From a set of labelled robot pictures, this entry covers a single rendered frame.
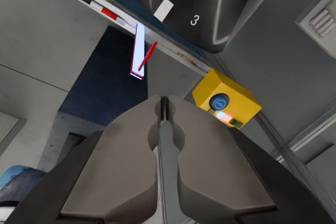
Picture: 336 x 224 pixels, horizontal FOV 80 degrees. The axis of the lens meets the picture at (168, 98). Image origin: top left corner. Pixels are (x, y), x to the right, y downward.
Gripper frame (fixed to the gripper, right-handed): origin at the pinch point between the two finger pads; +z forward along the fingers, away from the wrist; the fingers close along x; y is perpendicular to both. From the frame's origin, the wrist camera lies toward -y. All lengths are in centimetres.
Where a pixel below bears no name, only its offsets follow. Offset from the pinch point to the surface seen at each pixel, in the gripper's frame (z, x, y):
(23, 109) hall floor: 140, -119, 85
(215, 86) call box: 35.7, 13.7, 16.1
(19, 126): 132, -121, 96
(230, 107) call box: 35.5, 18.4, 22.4
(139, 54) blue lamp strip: 29.4, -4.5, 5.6
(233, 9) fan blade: 21.3, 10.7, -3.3
